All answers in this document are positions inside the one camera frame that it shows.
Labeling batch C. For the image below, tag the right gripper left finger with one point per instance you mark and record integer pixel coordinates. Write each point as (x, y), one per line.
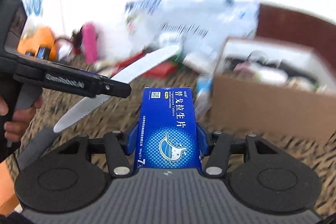
(118, 146)

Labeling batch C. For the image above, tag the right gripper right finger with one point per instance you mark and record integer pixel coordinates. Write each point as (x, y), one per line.
(216, 146)

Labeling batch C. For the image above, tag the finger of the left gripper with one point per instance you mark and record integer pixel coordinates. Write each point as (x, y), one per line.
(94, 84)

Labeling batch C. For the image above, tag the white serrated knife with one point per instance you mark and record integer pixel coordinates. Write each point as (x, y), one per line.
(127, 75)

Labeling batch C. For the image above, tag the blue medicine box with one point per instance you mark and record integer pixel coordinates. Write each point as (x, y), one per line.
(167, 130)

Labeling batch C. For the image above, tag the person left hand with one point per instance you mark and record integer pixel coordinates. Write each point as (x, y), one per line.
(16, 128)

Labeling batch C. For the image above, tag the orange bag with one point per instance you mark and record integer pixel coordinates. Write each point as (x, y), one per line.
(43, 37)

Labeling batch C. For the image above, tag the letter-patterned brown tablecloth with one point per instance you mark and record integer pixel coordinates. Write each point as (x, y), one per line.
(120, 114)

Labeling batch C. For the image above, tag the blue white tube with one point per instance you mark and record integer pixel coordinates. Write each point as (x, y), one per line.
(202, 103)

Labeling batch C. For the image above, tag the pink thermos bottle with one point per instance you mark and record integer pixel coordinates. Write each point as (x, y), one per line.
(89, 42)

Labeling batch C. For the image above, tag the brown cardboard box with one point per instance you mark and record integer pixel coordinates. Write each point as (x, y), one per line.
(273, 86)

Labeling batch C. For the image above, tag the floral plastic packaging bag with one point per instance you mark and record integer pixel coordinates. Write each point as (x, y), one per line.
(204, 25)

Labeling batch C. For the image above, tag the dark brown wooden board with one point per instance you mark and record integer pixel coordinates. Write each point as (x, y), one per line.
(297, 27)

